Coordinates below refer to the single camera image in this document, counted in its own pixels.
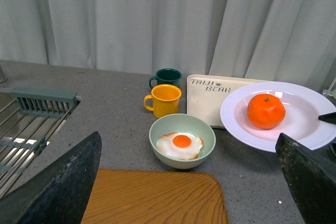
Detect wooden cutting board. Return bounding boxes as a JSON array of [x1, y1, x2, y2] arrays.
[[81, 169, 229, 223]]

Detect beige bear serving tray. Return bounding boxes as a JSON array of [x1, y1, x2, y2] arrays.
[[187, 74, 260, 129]]

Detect yellow enamel mug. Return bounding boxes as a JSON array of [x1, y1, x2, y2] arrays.
[[143, 84, 182, 119]]

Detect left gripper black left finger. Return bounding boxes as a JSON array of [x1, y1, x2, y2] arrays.
[[1, 132, 102, 223]]

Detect dark green enamel mug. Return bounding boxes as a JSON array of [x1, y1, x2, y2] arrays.
[[149, 68, 182, 89]]

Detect white ribbed deep plate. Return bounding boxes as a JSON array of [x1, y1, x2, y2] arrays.
[[220, 81, 335, 153]]

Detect orange mandarin fruit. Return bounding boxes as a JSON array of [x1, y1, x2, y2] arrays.
[[247, 93, 286, 130]]

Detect grey curtain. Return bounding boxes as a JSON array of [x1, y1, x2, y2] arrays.
[[1, 0, 335, 91]]

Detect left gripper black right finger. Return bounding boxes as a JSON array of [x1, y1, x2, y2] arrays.
[[275, 133, 335, 223]]

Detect green sink drying rack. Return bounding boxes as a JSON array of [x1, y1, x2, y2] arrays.
[[1, 87, 80, 196]]

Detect fake fried egg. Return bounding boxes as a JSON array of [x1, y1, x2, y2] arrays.
[[155, 132, 203, 160]]

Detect light green bowl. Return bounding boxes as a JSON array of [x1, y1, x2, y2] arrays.
[[149, 113, 216, 169]]

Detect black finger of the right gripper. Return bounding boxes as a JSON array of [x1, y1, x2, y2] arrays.
[[318, 112, 336, 124]]

